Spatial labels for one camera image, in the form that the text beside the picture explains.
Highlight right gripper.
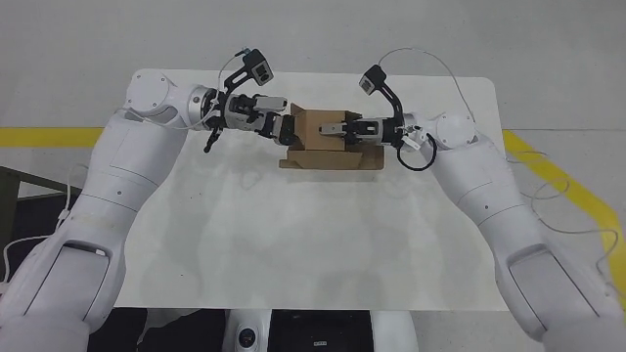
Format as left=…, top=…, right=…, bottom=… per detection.
left=318, top=115, right=411, bottom=149

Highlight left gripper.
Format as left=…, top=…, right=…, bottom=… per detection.
left=189, top=85, right=297, bottom=148

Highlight small brown carton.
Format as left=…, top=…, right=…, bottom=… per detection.
left=278, top=103, right=386, bottom=172

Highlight robot body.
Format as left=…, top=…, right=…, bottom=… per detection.
left=137, top=308, right=420, bottom=352

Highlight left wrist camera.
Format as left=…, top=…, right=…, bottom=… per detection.
left=215, top=47, right=275, bottom=107

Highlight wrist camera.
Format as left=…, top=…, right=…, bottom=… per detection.
left=215, top=47, right=275, bottom=107
left=358, top=64, right=407, bottom=123

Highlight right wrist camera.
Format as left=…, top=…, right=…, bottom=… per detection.
left=358, top=64, right=407, bottom=123

